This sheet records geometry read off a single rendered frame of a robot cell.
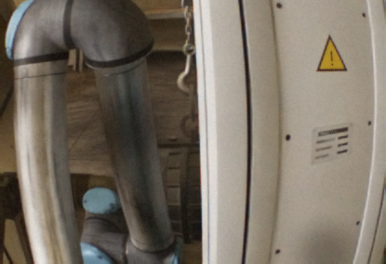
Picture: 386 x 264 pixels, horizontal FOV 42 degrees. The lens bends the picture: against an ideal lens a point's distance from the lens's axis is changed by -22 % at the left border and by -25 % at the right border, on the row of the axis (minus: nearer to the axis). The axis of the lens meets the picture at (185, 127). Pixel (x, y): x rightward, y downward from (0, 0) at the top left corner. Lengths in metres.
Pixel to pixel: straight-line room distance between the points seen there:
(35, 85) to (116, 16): 0.17
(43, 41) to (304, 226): 0.49
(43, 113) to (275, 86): 0.38
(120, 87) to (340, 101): 0.37
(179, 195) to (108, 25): 0.80
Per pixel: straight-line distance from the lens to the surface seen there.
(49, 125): 0.92
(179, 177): 1.62
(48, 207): 0.94
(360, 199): 0.84
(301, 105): 0.73
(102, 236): 1.27
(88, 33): 0.89
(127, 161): 1.04
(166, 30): 9.74
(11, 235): 2.72
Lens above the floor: 1.58
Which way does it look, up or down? 16 degrees down
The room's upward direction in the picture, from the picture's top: 2 degrees counter-clockwise
